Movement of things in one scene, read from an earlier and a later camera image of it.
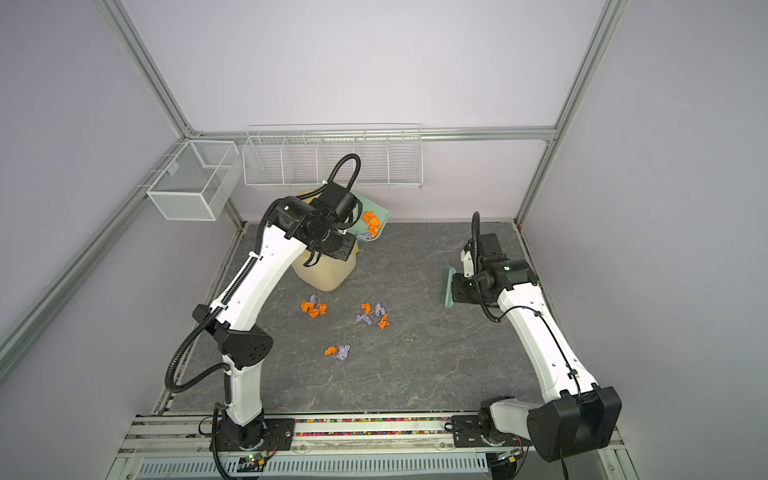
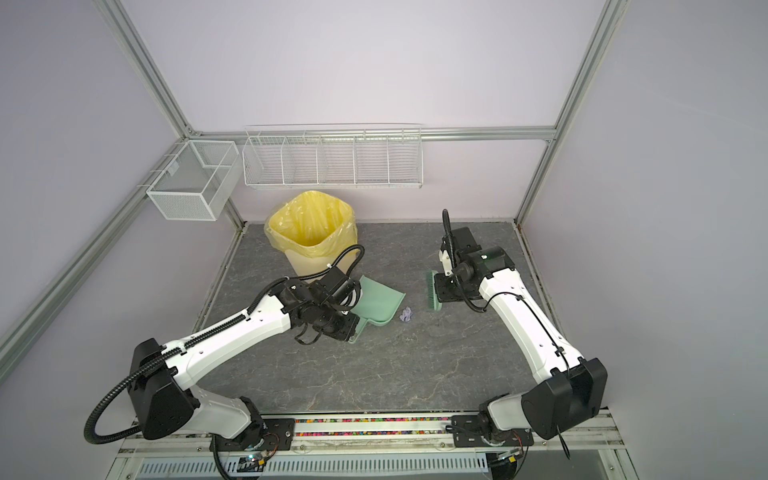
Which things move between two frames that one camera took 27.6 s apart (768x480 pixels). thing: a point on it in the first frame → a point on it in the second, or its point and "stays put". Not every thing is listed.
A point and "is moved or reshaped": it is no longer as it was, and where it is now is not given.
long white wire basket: (388, 155) stays put
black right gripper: (460, 294) stays put
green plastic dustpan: (372, 221) → (378, 306)
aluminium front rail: (185, 436) stays put
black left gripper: (343, 254) → (347, 332)
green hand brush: (446, 295) is moved or reshaped
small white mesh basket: (199, 182) stays put
